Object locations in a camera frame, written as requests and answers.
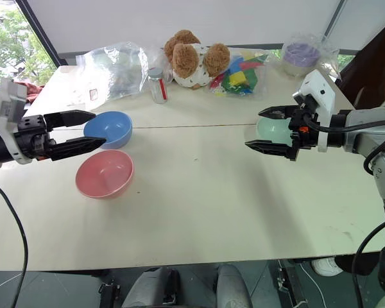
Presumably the red cloth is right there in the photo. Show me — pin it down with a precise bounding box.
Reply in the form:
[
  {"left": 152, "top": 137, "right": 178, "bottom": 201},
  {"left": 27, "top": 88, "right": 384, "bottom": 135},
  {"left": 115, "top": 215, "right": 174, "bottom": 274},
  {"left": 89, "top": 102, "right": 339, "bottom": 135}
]
[{"left": 13, "top": 80, "right": 46, "bottom": 105}]

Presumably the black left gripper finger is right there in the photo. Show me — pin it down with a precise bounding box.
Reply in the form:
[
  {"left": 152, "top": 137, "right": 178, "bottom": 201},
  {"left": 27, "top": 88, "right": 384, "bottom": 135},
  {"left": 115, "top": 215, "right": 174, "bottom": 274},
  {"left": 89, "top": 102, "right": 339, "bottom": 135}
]
[
  {"left": 44, "top": 109, "right": 97, "bottom": 131},
  {"left": 47, "top": 137, "right": 108, "bottom": 162}
]

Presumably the brown and white plush toy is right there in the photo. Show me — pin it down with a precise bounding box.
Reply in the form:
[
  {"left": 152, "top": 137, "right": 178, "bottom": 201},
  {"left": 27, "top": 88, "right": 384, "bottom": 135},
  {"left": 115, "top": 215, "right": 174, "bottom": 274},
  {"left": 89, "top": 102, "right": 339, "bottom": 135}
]
[{"left": 164, "top": 29, "right": 231, "bottom": 90}]

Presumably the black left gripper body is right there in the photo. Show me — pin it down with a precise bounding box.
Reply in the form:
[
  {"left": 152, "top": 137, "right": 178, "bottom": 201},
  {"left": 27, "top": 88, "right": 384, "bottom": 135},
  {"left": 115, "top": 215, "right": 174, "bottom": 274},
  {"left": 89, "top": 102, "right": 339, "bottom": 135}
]
[{"left": 14, "top": 114, "right": 57, "bottom": 162}]

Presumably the thin white cable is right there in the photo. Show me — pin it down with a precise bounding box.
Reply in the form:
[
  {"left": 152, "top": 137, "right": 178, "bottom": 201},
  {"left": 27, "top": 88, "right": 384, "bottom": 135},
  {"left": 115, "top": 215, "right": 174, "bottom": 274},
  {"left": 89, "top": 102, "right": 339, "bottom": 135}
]
[{"left": 299, "top": 260, "right": 329, "bottom": 308}]

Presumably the white shoe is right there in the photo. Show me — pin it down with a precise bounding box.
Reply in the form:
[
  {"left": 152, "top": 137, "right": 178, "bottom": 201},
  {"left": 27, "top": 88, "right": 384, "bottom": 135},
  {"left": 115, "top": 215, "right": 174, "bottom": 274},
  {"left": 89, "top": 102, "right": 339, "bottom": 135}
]
[{"left": 311, "top": 256, "right": 345, "bottom": 277}]

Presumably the black metal bracket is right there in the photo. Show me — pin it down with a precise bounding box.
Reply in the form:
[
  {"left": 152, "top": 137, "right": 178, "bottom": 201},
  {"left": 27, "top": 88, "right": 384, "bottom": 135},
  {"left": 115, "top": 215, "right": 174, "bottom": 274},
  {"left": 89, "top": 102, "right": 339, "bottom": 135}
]
[
  {"left": 98, "top": 281, "right": 122, "bottom": 308},
  {"left": 277, "top": 259, "right": 309, "bottom": 308}
]

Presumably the clear empty plastic bag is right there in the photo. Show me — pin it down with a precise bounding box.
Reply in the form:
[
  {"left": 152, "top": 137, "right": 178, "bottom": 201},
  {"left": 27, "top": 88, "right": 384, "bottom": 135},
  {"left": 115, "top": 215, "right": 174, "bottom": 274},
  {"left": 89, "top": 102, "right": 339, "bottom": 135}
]
[{"left": 74, "top": 40, "right": 149, "bottom": 112}]

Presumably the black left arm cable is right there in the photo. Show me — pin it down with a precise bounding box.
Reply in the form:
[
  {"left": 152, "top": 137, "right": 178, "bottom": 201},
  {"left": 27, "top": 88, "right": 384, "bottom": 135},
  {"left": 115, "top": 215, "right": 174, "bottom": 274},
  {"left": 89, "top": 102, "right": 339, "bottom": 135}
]
[{"left": 0, "top": 175, "right": 30, "bottom": 308}]

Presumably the light grey rounded shape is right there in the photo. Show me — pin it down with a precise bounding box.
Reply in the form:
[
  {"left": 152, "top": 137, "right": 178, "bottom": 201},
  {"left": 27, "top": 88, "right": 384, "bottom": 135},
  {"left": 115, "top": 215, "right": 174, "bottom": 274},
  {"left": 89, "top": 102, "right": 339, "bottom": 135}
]
[{"left": 216, "top": 263, "right": 255, "bottom": 308}]

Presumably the bag of colourful blocks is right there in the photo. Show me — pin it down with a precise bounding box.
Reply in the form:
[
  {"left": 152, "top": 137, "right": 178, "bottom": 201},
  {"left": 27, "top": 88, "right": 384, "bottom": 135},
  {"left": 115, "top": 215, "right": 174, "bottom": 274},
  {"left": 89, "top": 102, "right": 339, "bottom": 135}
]
[{"left": 206, "top": 47, "right": 271, "bottom": 99}]

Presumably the glass jar with red label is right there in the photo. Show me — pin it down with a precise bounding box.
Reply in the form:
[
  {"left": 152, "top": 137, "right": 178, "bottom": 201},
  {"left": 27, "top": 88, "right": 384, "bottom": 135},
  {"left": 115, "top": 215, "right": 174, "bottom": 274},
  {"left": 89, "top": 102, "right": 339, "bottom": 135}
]
[{"left": 147, "top": 67, "right": 169, "bottom": 105}]

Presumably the bagged purple bowl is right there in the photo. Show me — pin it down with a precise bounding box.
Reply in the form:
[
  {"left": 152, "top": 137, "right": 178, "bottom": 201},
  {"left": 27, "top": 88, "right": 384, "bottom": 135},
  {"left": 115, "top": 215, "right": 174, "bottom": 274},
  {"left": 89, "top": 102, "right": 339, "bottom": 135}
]
[{"left": 280, "top": 31, "right": 341, "bottom": 81}]

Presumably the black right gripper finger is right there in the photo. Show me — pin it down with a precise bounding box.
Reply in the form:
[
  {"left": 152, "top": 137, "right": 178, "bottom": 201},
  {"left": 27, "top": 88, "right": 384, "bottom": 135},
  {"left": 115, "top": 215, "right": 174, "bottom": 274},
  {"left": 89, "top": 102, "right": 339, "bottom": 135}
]
[
  {"left": 258, "top": 106, "right": 296, "bottom": 121},
  {"left": 244, "top": 139, "right": 293, "bottom": 160}
]

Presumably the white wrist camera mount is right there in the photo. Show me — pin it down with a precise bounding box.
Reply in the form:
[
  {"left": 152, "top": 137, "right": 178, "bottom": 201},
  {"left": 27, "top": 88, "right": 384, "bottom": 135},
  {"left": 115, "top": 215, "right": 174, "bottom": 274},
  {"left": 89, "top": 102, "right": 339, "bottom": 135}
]
[
  {"left": 0, "top": 78, "right": 33, "bottom": 166},
  {"left": 292, "top": 69, "right": 337, "bottom": 153}
]

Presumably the black right arm cable loop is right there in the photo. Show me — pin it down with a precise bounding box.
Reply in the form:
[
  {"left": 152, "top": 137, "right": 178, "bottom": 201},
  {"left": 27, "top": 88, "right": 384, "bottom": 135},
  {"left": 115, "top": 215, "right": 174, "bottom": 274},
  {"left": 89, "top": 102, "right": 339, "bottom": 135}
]
[{"left": 352, "top": 220, "right": 385, "bottom": 308}]

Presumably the black window frame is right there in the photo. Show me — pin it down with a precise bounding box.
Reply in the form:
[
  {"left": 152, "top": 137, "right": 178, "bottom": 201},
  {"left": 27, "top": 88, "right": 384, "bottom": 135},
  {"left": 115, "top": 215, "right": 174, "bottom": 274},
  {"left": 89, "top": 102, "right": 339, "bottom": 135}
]
[{"left": 15, "top": 0, "right": 62, "bottom": 69}]

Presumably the person in dark brown clothes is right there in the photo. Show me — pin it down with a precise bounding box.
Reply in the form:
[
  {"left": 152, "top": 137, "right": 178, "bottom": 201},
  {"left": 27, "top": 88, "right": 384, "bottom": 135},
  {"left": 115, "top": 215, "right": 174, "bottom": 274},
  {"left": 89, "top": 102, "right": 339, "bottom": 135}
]
[{"left": 338, "top": 12, "right": 385, "bottom": 109}]

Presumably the red bowl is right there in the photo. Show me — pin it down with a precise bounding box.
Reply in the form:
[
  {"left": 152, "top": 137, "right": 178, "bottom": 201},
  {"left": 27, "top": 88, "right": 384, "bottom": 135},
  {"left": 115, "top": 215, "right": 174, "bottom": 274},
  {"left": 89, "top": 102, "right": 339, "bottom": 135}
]
[{"left": 75, "top": 150, "right": 135, "bottom": 200}]

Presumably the dark grey rounded shape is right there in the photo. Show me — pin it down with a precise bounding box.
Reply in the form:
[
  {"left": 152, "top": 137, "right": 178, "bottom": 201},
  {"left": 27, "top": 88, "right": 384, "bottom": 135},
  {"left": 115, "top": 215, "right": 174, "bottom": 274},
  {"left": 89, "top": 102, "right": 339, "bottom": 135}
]
[{"left": 121, "top": 266, "right": 182, "bottom": 308}]

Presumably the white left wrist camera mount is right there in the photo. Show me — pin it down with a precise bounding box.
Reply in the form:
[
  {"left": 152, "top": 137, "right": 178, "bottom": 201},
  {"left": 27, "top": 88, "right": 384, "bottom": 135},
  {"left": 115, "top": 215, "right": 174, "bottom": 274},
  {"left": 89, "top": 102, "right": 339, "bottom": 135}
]
[{"left": 0, "top": 78, "right": 33, "bottom": 166}]

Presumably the green bowl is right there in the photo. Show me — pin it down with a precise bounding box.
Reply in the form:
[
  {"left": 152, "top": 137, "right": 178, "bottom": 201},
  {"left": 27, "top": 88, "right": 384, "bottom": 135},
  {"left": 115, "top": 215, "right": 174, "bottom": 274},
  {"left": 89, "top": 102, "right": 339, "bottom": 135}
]
[{"left": 255, "top": 116, "right": 296, "bottom": 147}]

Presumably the blue bowl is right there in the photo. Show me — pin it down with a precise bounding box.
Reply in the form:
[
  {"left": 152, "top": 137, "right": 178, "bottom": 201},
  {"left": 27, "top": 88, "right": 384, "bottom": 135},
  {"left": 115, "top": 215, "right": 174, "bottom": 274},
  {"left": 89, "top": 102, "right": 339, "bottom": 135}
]
[{"left": 83, "top": 110, "right": 133, "bottom": 150}]

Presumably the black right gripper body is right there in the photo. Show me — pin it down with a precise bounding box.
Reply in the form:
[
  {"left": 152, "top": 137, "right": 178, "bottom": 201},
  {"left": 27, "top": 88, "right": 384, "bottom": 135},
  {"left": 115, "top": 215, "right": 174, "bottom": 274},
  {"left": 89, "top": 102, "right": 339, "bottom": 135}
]
[{"left": 287, "top": 105, "right": 321, "bottom": 161}]

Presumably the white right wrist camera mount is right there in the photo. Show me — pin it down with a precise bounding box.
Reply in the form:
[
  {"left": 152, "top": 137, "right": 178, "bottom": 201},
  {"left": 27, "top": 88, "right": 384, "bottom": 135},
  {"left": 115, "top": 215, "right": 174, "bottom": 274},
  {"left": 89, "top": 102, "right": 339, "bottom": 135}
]
[{"left": 292, "top": 69, "right": 337, "bottom": 153}]

